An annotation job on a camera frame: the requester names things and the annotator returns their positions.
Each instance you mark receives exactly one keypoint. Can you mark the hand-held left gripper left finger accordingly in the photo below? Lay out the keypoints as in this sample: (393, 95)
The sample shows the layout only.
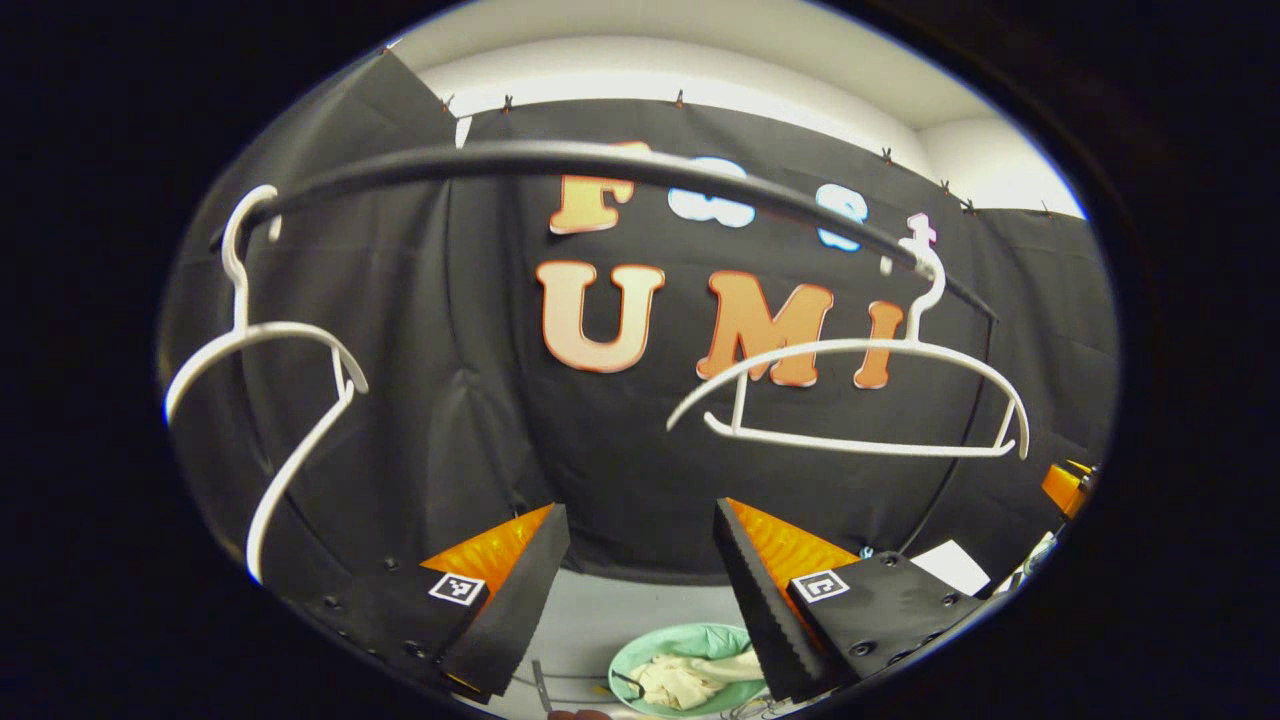
(510, 610)

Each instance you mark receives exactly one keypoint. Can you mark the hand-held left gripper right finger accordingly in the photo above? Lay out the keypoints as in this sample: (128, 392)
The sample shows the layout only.
(760, 600)

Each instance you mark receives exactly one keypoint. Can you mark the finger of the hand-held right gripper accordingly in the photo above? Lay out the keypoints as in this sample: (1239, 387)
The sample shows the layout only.
(1062, 487)

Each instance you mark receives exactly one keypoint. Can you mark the cream button shirt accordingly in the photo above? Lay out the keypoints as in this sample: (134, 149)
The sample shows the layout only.
(680, 680)

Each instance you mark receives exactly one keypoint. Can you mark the white clothes hanger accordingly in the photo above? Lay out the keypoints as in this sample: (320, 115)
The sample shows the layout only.
(850, 345)
(270, 328)

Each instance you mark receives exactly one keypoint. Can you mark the black clothes rack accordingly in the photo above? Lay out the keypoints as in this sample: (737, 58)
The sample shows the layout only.
(550, 155)

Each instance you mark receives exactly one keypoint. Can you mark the white side table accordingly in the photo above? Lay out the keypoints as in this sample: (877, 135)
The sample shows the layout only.
(1035, 560)

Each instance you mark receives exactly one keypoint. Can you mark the white storage box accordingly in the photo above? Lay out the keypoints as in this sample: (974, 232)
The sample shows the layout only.
(950, 568)

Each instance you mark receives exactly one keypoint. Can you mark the black backdrop cloth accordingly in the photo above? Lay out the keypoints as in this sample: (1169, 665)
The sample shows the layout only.
(620, 450)

